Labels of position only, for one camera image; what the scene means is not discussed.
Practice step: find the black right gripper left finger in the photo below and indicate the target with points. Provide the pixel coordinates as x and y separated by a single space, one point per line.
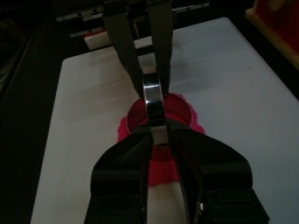
117 175

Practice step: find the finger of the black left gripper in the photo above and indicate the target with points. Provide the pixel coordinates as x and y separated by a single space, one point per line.
122 43
161 43

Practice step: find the round metal dough cutter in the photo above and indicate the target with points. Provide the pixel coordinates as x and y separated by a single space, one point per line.
151 87

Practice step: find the white cutting board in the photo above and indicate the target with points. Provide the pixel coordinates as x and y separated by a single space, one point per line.
234 87

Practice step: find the wooden drawer box red front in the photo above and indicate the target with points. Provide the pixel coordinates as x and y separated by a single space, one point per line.
281 23

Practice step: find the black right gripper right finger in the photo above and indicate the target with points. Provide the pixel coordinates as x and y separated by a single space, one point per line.
218 175

